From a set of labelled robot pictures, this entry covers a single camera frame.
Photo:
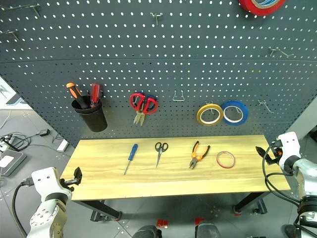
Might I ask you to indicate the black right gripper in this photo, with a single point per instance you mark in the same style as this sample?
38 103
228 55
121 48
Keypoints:
277 152

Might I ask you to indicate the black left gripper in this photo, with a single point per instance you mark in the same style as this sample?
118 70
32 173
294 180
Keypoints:
67 183

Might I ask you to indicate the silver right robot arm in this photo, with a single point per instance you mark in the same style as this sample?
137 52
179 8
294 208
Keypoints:
305 178

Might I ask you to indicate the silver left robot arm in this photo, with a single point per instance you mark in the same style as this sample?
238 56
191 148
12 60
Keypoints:
47 218

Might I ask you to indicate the black metal table leg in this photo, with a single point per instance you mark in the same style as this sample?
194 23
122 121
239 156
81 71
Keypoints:
99 207
250 200

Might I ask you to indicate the blue tape roll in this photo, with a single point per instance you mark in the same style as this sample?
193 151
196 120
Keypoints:
244 111

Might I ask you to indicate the silver pegboard hook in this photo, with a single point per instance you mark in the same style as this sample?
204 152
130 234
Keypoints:
36 8
12 33
266 105
278 50
156 17

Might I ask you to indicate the silver tape hook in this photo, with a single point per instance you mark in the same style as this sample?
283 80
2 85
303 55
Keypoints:
211 109
238 111

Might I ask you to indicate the black power adapter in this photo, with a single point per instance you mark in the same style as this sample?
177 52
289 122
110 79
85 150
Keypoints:
44 132

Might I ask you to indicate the black plastic cup holder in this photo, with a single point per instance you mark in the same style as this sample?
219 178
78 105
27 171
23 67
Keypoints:
95 119

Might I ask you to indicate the grey flat box device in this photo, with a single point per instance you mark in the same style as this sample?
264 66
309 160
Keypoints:
12 162

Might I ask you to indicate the orange black pliers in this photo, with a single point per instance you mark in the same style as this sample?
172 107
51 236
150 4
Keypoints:
195 156

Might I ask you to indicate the yellow tape roll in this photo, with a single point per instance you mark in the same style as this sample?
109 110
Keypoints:
201 116

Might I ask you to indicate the dark rounded shape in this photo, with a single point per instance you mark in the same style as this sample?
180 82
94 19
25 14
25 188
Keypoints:
147 231
206 230

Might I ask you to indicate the red floor marker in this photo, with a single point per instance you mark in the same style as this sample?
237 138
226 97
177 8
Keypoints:
162 223
199 220

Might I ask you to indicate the white stand with blue base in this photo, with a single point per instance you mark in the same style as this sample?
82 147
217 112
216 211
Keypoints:
10 96

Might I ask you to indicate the dark grey perforated pegboard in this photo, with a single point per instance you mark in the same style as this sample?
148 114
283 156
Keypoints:
158 62

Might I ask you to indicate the large red tape roll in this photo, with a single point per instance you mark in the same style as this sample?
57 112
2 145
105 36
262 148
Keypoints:
250 7

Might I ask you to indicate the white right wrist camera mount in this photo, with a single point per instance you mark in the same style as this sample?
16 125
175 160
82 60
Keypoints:
289 145

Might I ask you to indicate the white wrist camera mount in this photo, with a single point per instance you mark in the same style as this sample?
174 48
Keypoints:
45 181
289 145

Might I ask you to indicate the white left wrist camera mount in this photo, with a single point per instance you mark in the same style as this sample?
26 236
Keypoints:
45 181

